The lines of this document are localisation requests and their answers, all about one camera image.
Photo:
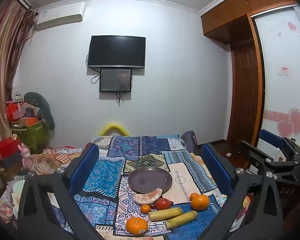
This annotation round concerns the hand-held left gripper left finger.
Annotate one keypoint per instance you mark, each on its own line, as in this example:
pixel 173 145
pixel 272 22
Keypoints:
pixel 86 166

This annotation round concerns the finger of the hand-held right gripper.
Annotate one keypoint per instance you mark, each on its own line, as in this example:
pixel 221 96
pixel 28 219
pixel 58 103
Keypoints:
pixel 258 157
pixel 272 137

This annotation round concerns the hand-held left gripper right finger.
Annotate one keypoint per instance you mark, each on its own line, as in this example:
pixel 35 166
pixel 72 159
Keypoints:
pixel 216 167

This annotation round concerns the large plain orange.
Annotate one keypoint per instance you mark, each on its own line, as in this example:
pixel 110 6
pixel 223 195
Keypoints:
pixel 200 202

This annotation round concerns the red tomato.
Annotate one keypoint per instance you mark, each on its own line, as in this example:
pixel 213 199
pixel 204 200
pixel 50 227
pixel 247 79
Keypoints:
pixel 163 204

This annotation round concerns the dark purple round plate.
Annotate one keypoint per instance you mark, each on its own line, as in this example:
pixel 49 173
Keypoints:
pixel 150 180

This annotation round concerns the small tangerine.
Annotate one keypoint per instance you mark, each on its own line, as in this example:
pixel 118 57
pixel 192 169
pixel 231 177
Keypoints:
pixel 193 195
pixel 145 209

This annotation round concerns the large orange with sticker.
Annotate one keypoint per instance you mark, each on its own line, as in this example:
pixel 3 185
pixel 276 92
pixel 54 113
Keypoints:
pixel 136 225

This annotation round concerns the dark blue-grey cushion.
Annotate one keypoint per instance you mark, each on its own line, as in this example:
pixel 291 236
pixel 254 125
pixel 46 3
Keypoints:
pixel 188 141

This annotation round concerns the orange striped cloth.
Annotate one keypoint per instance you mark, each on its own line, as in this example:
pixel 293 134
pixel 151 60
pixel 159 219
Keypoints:
pixel 47 158

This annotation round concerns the white sliding door with hearts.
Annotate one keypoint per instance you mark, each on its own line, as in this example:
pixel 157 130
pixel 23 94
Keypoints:
pixel 282 92

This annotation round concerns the peach fleece blanket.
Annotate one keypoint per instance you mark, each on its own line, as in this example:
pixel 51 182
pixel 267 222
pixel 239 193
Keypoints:
pixel 246 205

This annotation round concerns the wooden room door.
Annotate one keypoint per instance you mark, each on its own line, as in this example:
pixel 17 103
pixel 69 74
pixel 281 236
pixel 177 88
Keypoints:
pixel 242 92

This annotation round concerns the pink plush toy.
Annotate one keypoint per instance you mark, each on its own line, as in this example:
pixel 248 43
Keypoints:
pixel 26 152

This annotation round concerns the green storage bag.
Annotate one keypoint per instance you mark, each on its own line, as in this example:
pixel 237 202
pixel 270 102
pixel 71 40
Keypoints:
pixel 32 135

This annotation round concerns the blue patchwork blanket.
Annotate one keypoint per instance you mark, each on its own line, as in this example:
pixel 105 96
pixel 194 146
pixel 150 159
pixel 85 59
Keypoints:
pixel 152 160

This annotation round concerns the red and white door sticker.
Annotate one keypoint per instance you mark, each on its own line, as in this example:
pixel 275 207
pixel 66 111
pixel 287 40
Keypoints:
pixel 283 70

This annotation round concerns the peeled pomelo segment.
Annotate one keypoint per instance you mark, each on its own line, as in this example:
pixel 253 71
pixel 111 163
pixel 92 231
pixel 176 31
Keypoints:
pixel 147 197

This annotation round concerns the grey U-shaped pillow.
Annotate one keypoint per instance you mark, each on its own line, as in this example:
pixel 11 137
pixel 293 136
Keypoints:
pixel 46 110

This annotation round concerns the orange box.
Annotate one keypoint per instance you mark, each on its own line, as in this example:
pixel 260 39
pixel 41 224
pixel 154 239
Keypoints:
pixel 28 122

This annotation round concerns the red box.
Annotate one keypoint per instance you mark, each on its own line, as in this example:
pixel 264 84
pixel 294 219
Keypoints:
pixel 7 146

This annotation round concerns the floral bed sheet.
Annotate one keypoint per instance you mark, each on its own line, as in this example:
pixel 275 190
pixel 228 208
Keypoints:
pixel 7 205

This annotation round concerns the red bag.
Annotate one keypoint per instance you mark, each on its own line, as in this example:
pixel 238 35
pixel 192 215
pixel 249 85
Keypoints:
pixel 13 111

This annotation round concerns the wooden wardrobe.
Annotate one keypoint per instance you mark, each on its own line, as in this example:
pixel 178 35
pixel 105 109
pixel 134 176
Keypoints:
pixel 225 15

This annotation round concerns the brown striped curtain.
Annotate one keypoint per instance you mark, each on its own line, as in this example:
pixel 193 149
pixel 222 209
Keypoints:
pixel 5 55

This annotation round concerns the white air conditioner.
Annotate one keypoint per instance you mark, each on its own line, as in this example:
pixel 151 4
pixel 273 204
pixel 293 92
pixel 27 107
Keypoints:
pixel 62 15

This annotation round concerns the small black wall monitor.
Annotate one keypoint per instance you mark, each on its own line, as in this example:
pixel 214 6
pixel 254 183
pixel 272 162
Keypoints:
pixel 115 80

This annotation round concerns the black wall television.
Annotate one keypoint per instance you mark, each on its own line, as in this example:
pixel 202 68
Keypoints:
pixel 116 51

